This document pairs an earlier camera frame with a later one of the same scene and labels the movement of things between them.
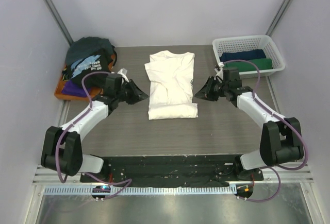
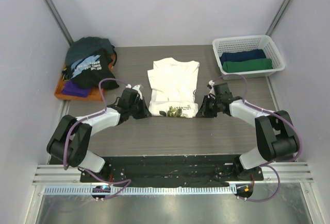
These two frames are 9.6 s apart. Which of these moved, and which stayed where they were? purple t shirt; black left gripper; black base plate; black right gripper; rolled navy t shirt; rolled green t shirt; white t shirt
Moved: black left gripper; white t shirt; black right gripper
Stayed: rolled navy t shirt; black base plate; rolled green t shirt; purple t shirt
